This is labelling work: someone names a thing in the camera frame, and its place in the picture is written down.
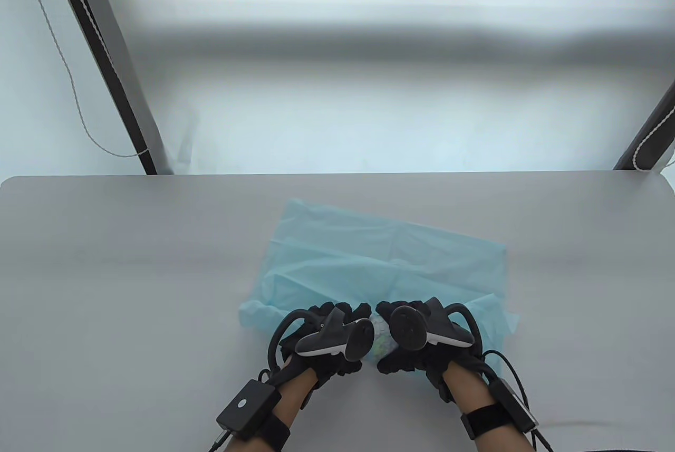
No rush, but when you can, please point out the person's left forearm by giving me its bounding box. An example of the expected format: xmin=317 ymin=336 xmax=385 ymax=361
xmin=264 ymin=368 xmax=320 ymax=452

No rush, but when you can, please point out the white twisted cord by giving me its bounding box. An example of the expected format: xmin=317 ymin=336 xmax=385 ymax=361
xmin=630 ymin=101 xmax=675 ymax=170
xmin=16 ymin=0 xmax=149 ymax=159

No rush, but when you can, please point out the person's right hand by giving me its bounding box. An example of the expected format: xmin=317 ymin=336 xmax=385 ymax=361
xmin=375 ymin=298 xmax=488 ymax=402

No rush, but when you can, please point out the colourful floral cylinder can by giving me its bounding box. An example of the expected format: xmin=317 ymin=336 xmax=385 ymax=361
xmin=368 ymin=315 xmax=397 ymax=366

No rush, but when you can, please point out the person's left hand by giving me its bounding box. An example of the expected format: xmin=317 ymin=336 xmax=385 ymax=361
xmin=278 ymin=302 xmax=376 ymax=395

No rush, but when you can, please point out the black wrist strap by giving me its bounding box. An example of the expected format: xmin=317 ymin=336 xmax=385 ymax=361
xmin=248 ymin=412 xmax=292 ymax=450
xmin=460 ymin=403 xmax=520 ymax=440

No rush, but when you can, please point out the black wrist sensor box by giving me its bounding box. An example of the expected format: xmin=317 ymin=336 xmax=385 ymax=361
xmin=216 ymin=379 xmax=283 ymax=440
xmin=488 ymin=377 xmax=539 ymax=434

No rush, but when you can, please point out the person's right forearm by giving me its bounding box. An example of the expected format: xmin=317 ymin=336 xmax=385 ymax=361
xmin=442 ymin=362 xmax=520 ymax=452

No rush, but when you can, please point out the black and white controller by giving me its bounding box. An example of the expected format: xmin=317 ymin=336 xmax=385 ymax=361
xmin=267 ymin=306 xmax=376 ymax=373
xmin=389 ymin=298 xmax=483 ymax=358

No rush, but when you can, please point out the dark metal frame pole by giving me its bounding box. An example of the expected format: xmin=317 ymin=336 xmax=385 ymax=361
xmin=44 ymin=0 xmax=175 ymax=175
xmin=613 ymin=80 xmax=675 ymax=171

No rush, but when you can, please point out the light blue gift wrapping paper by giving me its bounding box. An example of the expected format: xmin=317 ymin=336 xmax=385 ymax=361
xmin=238 ymin=198 xmax=520 ymax=384

